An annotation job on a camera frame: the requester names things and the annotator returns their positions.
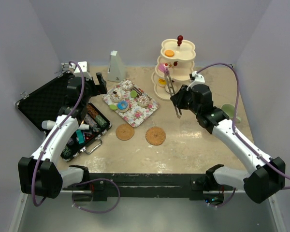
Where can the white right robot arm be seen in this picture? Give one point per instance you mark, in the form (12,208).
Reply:
(263,175)

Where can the green poker chip stack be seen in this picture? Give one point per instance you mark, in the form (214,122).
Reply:
(100,121)

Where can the green macaron centre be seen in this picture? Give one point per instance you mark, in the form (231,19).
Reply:
(133,94)

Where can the cream three-tier dessert stand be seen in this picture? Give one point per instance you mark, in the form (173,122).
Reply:
(183,62)

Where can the green macaron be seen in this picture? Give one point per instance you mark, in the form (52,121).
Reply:
(113,107)
(133,94)

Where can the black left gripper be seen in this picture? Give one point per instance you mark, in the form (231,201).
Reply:
(98,89)

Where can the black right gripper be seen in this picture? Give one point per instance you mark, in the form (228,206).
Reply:
(178,99)

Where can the white striped donut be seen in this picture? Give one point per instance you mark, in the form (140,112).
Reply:
(127,85)

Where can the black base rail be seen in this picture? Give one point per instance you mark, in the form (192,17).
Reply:
(191,186)

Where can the left woven coaster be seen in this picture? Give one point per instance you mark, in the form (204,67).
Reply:
(124,132)

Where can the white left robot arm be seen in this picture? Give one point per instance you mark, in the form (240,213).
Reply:
(38,173)

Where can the black open case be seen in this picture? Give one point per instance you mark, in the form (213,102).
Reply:
(47,102)

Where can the woven coaster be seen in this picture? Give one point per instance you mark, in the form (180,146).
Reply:
(155,136)
(124,132)

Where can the blue glazed donut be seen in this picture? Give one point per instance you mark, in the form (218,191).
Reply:
(123,106)

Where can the chocolate striped cake bar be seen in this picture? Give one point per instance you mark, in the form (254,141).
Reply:
(138,91)

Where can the right woven coaster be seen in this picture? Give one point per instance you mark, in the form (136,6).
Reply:
(155,136)

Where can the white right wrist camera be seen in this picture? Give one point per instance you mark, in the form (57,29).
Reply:
(196,78)

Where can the cream plain donut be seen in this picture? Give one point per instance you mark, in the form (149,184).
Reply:
(170,89)

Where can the grey metronome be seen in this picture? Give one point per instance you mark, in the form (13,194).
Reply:
(116,70)

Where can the sprinkled white donut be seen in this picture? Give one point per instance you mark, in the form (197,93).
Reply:
(144,100)

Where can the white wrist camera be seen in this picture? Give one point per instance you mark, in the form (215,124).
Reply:
(84,67)
(196,78)

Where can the green cup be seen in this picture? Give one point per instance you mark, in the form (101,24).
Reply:
(229,109)

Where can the yellow glazed donut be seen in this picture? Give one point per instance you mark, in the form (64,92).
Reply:
(162,82)

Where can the pink cake slice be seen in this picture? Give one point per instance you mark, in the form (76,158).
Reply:
(163,67)

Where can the white small bottle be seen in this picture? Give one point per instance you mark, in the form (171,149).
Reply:
(84,127)

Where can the floral serving tray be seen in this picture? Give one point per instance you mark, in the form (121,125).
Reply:
(136,114)

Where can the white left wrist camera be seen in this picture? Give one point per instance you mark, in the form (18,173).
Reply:
(84,67)

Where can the orange poker chip stack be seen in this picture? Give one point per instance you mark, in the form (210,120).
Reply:
(91,111)

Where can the green macaron left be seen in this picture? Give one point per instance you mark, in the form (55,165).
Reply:
(113,107)

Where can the orange macaron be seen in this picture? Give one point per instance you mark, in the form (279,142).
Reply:
(169,53)

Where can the metal tongs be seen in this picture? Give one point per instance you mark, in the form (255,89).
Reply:
(169,83)

